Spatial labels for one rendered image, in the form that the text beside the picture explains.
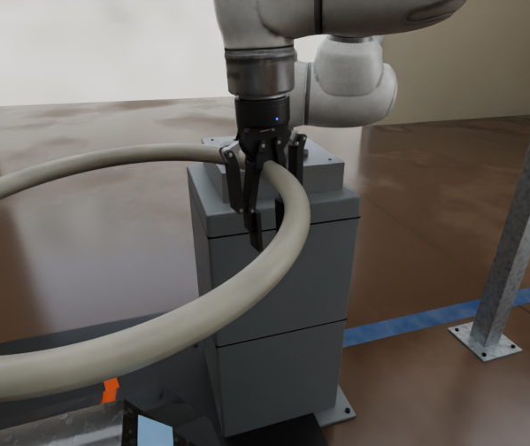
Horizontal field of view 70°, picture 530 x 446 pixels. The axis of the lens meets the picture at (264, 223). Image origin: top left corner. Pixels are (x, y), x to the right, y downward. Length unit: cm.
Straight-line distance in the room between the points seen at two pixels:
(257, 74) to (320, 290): 72
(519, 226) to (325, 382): 88
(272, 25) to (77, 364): 38
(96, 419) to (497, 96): 716
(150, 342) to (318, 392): 112
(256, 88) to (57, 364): 36
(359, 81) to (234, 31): 50
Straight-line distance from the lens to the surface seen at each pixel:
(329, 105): 94
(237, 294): 30
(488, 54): 697
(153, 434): 39
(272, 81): 49
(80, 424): 39
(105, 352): 29
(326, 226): 98
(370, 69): 94
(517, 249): 163
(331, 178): 99
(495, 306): 176
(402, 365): 168
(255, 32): 48
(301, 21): 48
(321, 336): 119
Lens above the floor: 116
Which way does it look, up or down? 26 degrees down
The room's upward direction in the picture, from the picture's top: straight up
